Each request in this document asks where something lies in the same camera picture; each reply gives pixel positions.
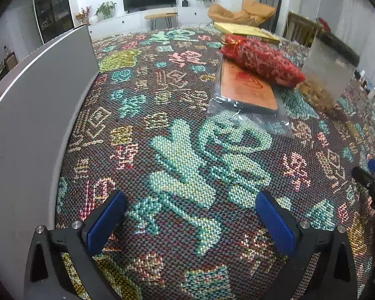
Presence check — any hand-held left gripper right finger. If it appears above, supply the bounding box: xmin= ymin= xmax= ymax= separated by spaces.
xmin=255 ymin=190 xmax=358 ymax=300

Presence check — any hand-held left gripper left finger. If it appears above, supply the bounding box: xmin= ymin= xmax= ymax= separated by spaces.
xmin=24 ymin=190 xmax=127 ymax=300

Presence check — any white storage box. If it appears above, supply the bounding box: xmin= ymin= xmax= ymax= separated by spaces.
xmin=0 ymin=24 xmax=100 ymax=300

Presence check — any row of bottles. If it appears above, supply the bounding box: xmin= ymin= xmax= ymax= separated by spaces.
xmin=353 ymin=69 xmax=375 ymax=126

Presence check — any colourful printed blanket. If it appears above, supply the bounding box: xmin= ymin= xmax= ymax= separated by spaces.
xmin=54 ymin=26 xmax=375 ymax=300

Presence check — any clear jar with black lid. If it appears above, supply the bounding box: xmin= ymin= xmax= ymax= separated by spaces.
xmin=295 ymin=34 xmax=360 ymax=116

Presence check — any wooden slatted crib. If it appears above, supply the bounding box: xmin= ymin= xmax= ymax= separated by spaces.
xmin=286 ymin=11 xmax=361 ymax=66

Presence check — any orange pad in clear bag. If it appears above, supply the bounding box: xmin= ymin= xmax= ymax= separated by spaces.
xmin=206 ymin=58 xmax=296 ymax=138

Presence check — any red knitted pouch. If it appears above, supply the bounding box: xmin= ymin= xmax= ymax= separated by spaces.
xmin=219 ymin=35 xmax=306 ymax=88

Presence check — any wooden dining chair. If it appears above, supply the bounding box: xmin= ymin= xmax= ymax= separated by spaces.
xmin=3 ymin=53 xmax=18 ymax=72

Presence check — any yellow flat box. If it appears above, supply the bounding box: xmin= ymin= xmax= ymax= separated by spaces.
xmin=214 ymin=22 xmax=283 ymax=45

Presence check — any grey curtain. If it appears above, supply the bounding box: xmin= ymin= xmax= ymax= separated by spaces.
xmin=259 ymin=0 xmax=285 ymax=33

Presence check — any tan rocking chair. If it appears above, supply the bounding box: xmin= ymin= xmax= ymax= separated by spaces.
xmin=208 ymin=0 xmax=276 ymax=29

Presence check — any white television cabinet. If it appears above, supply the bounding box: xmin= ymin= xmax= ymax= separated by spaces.
xmin=87 ymin=6 xmax=213 ymax=40

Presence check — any red flower arrangement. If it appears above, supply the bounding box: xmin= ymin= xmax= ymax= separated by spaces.
xmin=75 ymin=5 xmax=93 ymax=24

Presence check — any bushy green potted plant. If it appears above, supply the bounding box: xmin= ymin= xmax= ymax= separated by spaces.
xmin=95 ymin=1 xmax=117 ymax=19

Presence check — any wooden bench with hairpin legs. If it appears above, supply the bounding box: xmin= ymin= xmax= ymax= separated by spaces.
xmin=144 ymin=12 xmax=179 ymax=31

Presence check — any black glass display cabinet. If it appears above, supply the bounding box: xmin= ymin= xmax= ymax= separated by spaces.
xmin=33 ymin=0 xmax=75 ymax=44

